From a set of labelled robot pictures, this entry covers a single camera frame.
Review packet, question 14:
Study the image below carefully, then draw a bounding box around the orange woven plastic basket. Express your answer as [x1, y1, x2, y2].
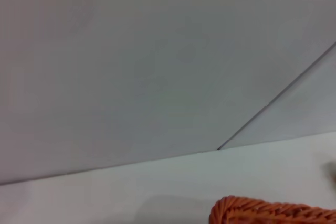
[208, 195, 336, 224]

